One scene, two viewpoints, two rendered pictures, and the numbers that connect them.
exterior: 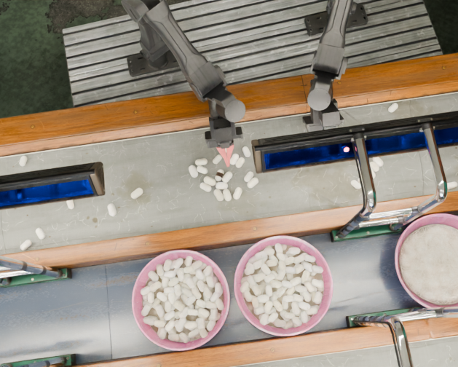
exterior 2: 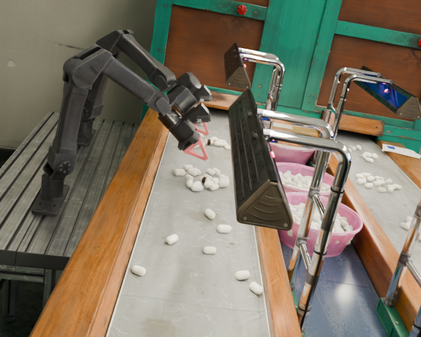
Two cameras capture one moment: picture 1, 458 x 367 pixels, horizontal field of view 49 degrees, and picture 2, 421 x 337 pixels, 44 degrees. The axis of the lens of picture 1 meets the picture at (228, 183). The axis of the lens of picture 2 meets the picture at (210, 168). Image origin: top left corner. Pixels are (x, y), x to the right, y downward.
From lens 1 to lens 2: 182 cm
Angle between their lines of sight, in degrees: 72
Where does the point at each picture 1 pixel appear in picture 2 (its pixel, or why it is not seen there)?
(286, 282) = (298, 182)
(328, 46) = (160, 67)
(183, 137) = (159, 187)
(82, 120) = (112, 217)
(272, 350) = (352, 191)
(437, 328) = not seen: hidden behind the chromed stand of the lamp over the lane
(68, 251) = (269, 255)
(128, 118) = (126, 196)
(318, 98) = (195, 81)
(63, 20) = not seen: outside the picture
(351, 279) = not seen: hidden behind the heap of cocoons
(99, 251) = (270, 238)
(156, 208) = (227, 212)
